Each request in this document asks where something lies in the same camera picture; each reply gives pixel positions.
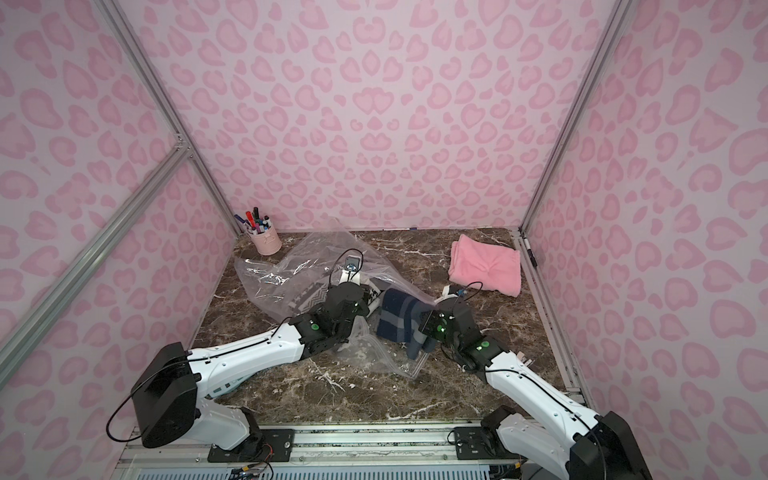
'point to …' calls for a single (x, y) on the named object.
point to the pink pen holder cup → (266, 242)
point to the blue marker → (241, 219)
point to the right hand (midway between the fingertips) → (417, 314)
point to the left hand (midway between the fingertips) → (357, 273)
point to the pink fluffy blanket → (495, 268)
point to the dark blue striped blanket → (398, 318)
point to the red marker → (251, 219)
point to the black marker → (256, 214)
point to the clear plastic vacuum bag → (294, 278)
